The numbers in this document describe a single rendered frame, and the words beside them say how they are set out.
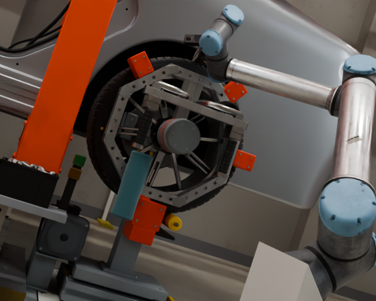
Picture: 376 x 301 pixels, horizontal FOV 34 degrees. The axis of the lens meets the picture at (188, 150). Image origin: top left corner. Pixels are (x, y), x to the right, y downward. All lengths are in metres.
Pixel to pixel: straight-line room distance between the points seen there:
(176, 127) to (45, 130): 0.49
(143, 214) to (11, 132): 4.05
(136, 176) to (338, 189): 0.90
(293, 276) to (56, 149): 1.08
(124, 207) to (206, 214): 4.43
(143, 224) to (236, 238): 4.44
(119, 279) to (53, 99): 0.78
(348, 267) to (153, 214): 0.95
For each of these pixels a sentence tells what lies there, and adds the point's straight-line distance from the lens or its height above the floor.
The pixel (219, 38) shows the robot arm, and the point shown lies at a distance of 2.34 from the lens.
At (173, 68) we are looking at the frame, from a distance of 2.51.
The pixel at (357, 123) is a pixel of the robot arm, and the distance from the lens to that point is 1.95.
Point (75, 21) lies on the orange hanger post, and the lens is 2.40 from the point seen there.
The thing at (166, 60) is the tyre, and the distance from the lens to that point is 2.59.
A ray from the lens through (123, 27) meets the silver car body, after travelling 2.97.
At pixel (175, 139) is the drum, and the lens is 2.35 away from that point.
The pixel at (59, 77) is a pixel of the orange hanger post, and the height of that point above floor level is 0.91.
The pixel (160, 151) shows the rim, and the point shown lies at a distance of 2.60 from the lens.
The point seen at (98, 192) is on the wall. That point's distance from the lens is 6.49.
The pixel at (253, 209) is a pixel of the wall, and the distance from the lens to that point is 6.91.
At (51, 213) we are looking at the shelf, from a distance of 2.16.
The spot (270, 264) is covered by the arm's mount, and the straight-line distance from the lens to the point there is 1.82.
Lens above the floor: 0.70
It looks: 3 degrees up
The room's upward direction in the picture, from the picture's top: 19 degrees clockwise
